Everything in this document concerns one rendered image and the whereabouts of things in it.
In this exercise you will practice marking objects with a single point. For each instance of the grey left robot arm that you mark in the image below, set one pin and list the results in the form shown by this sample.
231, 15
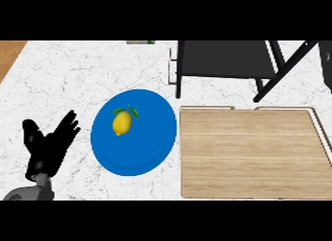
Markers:
35, 190

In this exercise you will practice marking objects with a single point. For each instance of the pale wooden tray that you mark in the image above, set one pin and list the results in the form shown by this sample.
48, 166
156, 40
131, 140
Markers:
259, 153

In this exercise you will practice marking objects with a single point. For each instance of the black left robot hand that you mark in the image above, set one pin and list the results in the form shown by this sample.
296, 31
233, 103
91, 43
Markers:
51, 142

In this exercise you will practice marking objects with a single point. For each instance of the yellow lemon with leaves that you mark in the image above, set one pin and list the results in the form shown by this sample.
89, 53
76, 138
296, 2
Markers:
123, 122

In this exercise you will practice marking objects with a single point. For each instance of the green and white object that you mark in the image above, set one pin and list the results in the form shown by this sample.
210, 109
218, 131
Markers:
141, 42

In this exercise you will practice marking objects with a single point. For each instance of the black tiered shelf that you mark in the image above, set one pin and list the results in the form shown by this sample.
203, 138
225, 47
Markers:
240, 62

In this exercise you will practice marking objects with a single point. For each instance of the blue oval plate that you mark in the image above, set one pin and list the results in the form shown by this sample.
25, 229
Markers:
134, 133

